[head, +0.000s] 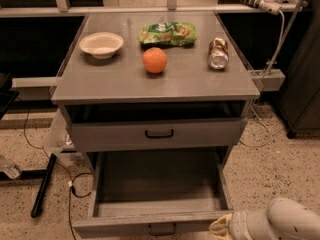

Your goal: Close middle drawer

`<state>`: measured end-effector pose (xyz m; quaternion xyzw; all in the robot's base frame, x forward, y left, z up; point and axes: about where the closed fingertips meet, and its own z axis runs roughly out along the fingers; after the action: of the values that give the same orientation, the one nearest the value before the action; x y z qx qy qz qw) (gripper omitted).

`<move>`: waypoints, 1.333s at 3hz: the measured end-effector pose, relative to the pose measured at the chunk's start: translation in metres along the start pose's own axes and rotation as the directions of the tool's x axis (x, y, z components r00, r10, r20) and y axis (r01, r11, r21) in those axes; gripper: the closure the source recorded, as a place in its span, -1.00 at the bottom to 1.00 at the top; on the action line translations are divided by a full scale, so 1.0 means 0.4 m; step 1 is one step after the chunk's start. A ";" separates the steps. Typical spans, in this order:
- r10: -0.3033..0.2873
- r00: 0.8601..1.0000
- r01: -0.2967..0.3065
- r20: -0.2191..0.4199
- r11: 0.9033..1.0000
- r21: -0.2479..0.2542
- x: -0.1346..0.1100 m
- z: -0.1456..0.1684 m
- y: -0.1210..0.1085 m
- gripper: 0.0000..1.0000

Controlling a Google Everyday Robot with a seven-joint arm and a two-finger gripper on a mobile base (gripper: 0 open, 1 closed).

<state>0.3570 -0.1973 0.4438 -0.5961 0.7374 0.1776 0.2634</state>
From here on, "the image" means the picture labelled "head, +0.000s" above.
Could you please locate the grey drawer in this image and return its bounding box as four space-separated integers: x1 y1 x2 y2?
69 118 247 152
73 148 233 238

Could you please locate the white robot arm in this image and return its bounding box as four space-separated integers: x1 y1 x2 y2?
209 198 320 240

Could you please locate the grey drawer cabinet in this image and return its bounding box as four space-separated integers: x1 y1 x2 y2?
52 12 259 161

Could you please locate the dark cabinet at right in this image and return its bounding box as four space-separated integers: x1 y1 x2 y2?
276 0 320 138

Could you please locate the crushed metal can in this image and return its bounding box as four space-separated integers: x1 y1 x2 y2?
208 38 229 70

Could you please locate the orange fruit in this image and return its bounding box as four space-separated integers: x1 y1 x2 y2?
142 47 167 74

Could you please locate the black metal stand leg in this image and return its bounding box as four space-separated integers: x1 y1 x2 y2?
31 154 57 218

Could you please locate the clear plastic side panel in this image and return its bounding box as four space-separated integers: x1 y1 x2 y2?
43 110 76 166

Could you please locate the green chip bag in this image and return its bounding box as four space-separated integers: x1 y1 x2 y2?
138 22 196 47

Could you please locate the white paper bowl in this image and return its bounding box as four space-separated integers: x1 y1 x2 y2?
79 32 124 59

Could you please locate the black cable on floor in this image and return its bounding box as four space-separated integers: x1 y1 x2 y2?
22 98 93 240

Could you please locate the white coiled hose fixture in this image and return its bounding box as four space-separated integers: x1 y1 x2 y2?
238 0 282 15

